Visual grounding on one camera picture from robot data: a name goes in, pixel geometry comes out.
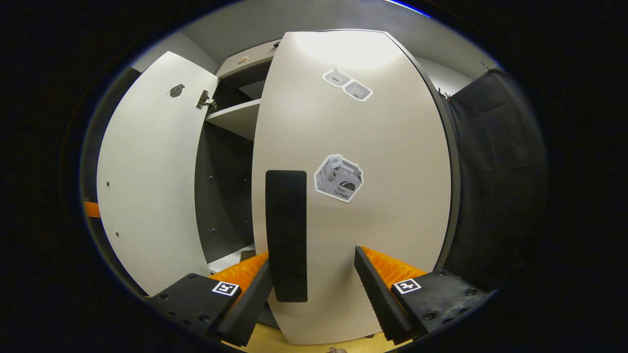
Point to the metal door hinge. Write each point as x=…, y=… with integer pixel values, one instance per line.
x=207, y=101

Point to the white shoe cabinet door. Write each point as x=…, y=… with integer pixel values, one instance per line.
x=382, y=122
x=152, y=171

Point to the black backdrop cloth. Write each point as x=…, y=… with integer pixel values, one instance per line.
x=495, y=171

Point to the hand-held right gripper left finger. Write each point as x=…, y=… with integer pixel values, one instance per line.
x=245, y=306

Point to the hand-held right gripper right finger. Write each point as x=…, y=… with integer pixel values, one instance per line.
x=382, y=299

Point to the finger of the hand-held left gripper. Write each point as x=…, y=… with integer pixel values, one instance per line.
x=91, y=209

